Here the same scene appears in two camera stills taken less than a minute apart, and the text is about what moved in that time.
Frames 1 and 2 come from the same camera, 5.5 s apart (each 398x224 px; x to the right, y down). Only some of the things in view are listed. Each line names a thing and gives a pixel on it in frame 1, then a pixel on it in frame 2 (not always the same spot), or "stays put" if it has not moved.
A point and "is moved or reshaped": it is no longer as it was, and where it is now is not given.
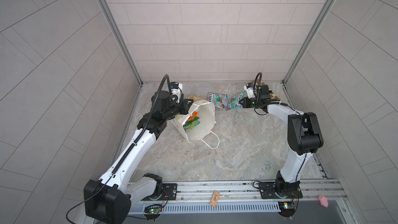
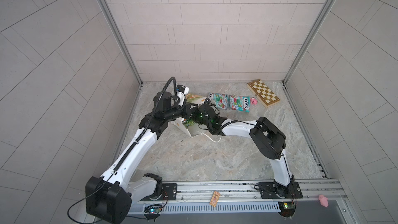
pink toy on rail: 323,200 stays put
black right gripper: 246,104 -> 194,114
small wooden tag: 214,198 stays put
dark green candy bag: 191,123 stays put
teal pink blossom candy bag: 220,100 stays put
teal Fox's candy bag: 234,101 is moved or reshaped
